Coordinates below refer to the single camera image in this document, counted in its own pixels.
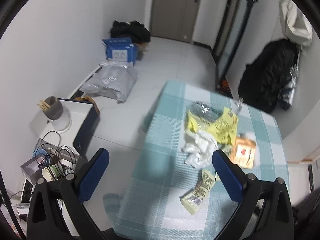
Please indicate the teal plaid tablecloth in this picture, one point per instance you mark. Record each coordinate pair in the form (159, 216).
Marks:
(174, 191)

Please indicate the grey courier bag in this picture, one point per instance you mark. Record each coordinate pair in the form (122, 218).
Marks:
(114, 80)

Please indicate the white navy box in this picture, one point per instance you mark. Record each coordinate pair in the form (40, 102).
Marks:
(84, 120)

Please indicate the silver folded umbrella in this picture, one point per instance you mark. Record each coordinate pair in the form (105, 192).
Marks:
(287, 93)

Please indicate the blue cardboard box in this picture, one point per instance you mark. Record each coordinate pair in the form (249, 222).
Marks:
(121, 50)

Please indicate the brown heart sachet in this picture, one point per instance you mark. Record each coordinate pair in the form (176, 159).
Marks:
(243, 152)

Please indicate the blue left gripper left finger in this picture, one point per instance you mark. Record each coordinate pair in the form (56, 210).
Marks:
(90, 174)

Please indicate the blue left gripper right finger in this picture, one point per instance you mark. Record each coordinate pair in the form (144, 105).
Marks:
(231, 175)

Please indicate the yellow snack wrapper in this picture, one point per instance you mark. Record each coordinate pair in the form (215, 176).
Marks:
(222, 125)

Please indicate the paper cup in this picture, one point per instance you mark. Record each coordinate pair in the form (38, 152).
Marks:
(53, 172)

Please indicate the black framed glass door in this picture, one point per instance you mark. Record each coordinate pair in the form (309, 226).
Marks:
(230, 34)

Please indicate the grey door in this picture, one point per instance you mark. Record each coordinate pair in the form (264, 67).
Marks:
(174, 19)

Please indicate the grey cup with sticks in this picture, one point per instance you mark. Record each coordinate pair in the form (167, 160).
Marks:
(56, 113)

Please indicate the small pale green wrapper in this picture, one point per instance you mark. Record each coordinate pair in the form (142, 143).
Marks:
(193, 200)

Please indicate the white tissue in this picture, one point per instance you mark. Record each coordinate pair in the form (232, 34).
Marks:
(199, 148)

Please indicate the white shoulder bag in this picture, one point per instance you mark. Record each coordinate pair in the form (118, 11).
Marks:
(295, 26)

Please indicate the black clothes pile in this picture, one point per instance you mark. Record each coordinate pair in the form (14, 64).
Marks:
(134, 30)

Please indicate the black jacket hanging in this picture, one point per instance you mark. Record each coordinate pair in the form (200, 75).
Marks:
(263, 79)

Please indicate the clear plastic wrapper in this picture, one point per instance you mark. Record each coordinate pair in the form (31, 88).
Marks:
(238, 105)

